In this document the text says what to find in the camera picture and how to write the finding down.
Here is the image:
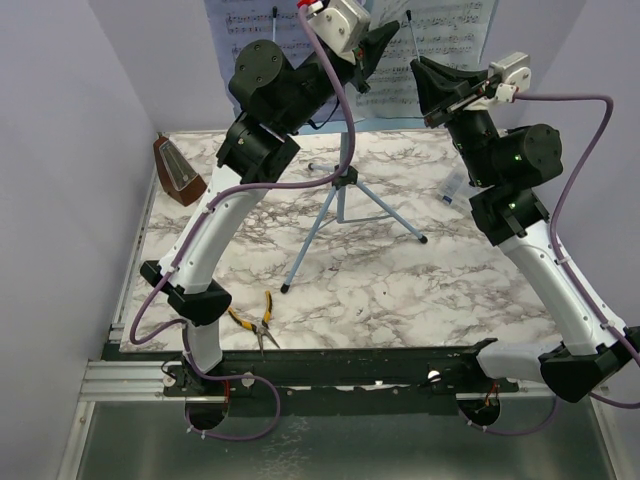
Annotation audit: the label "sheet music page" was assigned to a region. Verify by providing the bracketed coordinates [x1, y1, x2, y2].
[204, 0, 313, 101]
[349, 0, 497, 120]

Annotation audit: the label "light blue music stand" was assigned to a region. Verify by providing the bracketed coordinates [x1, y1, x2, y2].
[234, 4, 429, 294]

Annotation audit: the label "brown wooden metronome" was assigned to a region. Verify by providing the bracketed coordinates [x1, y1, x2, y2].
[153, 135, 207, 207]

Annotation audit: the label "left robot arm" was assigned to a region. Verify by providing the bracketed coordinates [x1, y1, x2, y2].
[140, 21, 400, 395]

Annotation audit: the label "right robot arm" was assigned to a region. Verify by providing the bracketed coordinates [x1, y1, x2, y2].
[410, 52, 639, 403]

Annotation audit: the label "clear plastic compartment box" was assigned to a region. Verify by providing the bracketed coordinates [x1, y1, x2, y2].
[437, 167, 466, 205]

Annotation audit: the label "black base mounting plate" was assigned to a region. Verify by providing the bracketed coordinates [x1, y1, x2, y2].
[102, 344, 521, 419]

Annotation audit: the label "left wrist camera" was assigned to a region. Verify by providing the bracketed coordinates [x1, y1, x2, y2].
[297, 0, 371, 63]

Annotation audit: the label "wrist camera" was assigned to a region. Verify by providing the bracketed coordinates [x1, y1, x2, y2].
[297, 0, 371, 63]
[466, 52, 531, 111]

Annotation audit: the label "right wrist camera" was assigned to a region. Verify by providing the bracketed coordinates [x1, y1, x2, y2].
[466, 52, 531, 111]

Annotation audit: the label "yellow handled needle-nose pliers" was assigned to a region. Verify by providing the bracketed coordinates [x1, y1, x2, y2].
[227, 291, 280, 354]

